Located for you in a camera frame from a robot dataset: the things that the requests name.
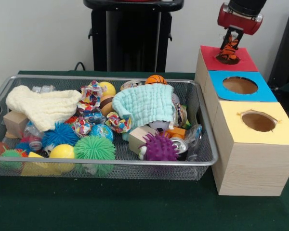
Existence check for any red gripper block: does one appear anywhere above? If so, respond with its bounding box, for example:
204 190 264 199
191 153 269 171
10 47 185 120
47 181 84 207
217 2 264 53

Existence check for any orange striped tiger plush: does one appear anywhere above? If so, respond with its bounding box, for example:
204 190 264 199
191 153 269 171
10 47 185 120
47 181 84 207
215 33 241 65

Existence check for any light blue waffle cloth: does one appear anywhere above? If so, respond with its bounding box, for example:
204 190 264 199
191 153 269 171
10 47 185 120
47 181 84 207
112 84 175 128

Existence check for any wooden box with three holes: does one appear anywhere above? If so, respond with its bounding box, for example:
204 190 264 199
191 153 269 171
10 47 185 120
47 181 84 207
194 45 289 197

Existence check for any shallow mesh bin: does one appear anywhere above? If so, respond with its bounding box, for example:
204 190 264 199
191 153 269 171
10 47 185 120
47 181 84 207
0 74 219 181

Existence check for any black stand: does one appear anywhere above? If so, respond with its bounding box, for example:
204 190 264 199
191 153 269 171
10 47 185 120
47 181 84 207
267 4 289 97

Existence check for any orange toy basketball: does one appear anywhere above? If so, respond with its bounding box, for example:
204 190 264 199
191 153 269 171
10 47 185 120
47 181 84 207
144 75 167 85

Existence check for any purple spiky ball toy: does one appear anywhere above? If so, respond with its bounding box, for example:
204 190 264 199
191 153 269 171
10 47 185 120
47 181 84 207
138 131 180 161

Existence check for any cream waffle cloth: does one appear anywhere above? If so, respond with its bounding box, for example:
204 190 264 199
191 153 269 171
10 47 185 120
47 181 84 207
6 85 83 132

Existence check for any yellow ball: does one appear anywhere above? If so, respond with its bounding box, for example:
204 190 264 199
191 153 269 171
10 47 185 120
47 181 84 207
49 144 76 173

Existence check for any dark green table cloth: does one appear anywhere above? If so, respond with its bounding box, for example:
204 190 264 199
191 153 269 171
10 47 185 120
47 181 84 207
0 70 289 231

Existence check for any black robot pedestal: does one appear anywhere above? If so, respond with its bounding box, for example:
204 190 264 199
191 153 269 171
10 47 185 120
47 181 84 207
83 0 185 72

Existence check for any multicolour rope toy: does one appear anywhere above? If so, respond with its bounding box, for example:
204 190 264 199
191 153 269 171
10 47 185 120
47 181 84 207
72 80 132 137

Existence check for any black cable loop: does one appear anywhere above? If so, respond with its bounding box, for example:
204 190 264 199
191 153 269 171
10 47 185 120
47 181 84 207
73 62 88 72

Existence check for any green stringy puffer ball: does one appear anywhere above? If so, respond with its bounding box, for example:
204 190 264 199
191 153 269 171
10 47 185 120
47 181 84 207
74 135 116 161

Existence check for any blue stringy puffer ball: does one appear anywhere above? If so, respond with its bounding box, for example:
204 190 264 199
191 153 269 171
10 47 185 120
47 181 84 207
42 122 80 147

